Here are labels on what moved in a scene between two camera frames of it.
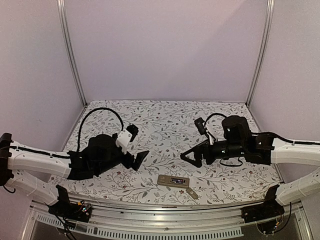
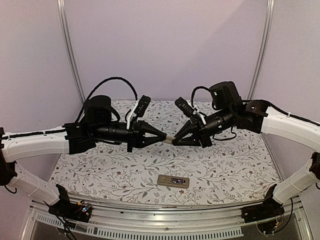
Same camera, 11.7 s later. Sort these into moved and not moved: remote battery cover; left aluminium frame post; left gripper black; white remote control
Moved: remote battery cover; left gripper black
Not moved: white remote control; left aluminium frame post
